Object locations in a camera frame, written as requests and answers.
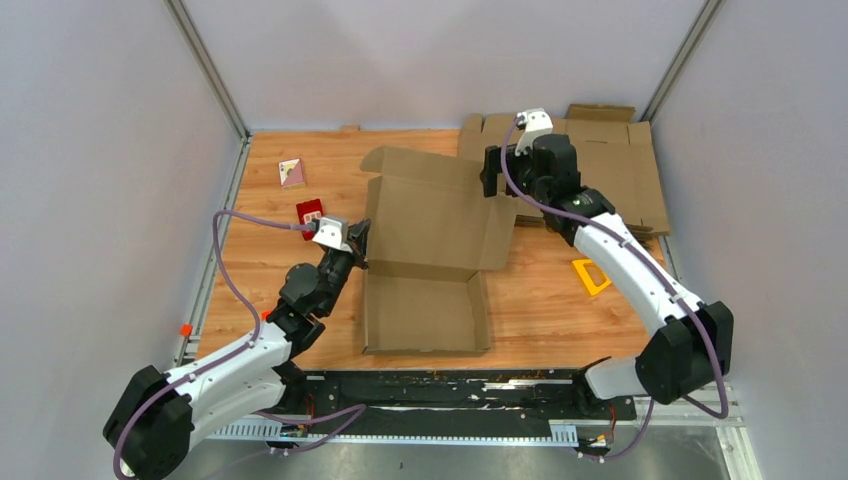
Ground brown cardboard box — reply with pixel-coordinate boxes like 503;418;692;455
360;146;517;356

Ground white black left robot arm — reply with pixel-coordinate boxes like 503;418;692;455
102;215;371;479

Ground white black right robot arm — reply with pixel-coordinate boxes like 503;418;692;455
480;134;734;418

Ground red small box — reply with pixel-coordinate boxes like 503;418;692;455
296;198;324;241

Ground pink white card box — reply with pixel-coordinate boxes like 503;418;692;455
278;158;306;189

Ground stack of flat cardboard boxes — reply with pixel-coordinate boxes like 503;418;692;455
458;104;671;237

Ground yellow plastic tool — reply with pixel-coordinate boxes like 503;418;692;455
571;258;612;297

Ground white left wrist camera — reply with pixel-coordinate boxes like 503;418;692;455
312;215;352;253

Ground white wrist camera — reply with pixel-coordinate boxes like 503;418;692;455
312;215;352;253
515;108;554;156

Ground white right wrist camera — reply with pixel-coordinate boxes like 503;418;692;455
515;108;554;156

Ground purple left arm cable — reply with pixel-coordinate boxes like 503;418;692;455
112;209;367;480

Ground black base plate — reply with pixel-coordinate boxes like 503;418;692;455
178;357;707;442

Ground aluminium frame rails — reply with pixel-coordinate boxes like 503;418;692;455
119;0;763;480

